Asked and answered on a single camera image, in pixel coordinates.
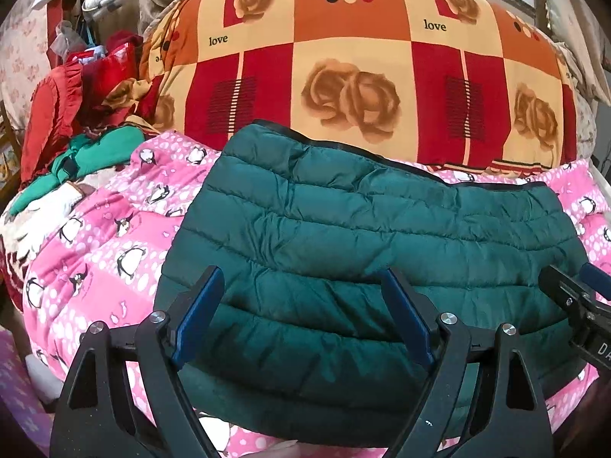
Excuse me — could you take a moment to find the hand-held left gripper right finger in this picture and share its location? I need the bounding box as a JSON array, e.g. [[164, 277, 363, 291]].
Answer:
[[381, 267, 554, 458]]

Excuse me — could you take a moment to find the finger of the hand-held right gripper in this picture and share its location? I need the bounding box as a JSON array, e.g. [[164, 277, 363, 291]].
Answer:
[[538, 264, 598, 331], [579, 261, 611, 305]]

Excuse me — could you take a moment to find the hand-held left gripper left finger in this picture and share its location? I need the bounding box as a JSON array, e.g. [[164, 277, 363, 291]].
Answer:
[[50, 266, 225, 458]]

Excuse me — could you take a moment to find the green puffer jacket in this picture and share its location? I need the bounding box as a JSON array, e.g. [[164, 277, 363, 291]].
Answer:
[[154, 119, 600, 442]]

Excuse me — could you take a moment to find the pink penguin print bed sheet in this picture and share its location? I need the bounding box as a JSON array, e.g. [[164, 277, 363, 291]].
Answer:
[[21, 131, 611, 458]]

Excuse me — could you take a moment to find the grey floral cloth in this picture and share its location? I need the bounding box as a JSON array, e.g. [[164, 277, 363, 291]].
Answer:
[[549, 40, 603, 165]]

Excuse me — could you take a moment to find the green cloth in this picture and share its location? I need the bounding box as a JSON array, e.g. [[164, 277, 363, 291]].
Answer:
[[10, 124, 149, 215]]

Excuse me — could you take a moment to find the white cloth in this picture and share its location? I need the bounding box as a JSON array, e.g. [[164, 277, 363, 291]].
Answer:
[[0, 181, 83, 270]]

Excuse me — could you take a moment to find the pink patterned cloth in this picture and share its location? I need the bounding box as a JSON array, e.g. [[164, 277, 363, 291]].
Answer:
[[0, 329, 54, 458]]

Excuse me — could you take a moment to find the red ruffled cloth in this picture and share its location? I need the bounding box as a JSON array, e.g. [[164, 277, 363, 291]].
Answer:
[[21, 33, 158, 187]]

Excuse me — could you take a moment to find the rose print checkered quilt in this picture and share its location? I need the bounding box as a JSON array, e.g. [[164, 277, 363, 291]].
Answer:
[[141, 0, 580, 177]]

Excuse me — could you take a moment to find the pale pink floral cloth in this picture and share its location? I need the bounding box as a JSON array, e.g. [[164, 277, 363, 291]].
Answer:
[[0, 7, 60, 129]]

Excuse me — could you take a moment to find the clear plastic bag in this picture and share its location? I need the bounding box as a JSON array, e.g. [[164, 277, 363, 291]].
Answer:
[[80, 0, 140, 35]]

